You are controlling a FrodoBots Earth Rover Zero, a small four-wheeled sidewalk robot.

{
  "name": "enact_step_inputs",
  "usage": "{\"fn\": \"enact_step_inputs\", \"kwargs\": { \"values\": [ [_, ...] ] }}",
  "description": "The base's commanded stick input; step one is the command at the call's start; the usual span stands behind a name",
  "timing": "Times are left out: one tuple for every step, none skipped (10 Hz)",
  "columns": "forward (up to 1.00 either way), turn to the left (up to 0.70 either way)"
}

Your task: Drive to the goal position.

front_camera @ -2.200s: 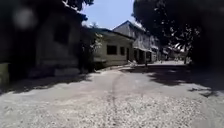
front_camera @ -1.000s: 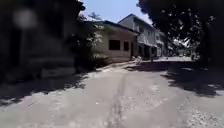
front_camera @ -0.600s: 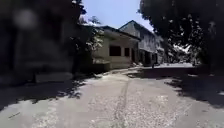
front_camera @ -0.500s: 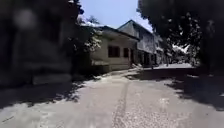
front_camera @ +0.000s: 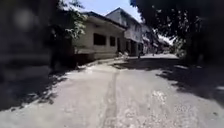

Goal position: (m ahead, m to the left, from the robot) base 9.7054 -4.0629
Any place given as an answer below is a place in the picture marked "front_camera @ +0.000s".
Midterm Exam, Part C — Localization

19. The cream single-storey house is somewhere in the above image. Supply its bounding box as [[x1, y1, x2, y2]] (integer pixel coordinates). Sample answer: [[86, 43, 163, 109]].
[[68, 10, 129, 65]]

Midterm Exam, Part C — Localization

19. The grey two-storey building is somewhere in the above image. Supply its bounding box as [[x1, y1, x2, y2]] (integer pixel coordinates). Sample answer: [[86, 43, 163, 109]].
[[105, 7, 148, 57]]

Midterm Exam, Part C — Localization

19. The grey concrete road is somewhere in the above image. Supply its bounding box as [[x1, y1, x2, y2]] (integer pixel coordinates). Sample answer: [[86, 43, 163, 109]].
[[0, 53, 224, 128]]

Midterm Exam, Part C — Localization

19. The tree beside cream house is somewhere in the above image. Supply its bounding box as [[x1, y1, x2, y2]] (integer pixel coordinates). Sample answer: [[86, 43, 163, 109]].
[[49, 0, 89, 41]]

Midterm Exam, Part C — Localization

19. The dark leafy tree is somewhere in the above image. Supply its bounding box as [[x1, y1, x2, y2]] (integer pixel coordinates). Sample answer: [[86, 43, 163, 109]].
[[129, 0, 224, 68]]

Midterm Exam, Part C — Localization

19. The dark wall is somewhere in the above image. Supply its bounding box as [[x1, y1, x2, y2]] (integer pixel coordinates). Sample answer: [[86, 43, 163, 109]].
[[0, 0, 73, 79]]

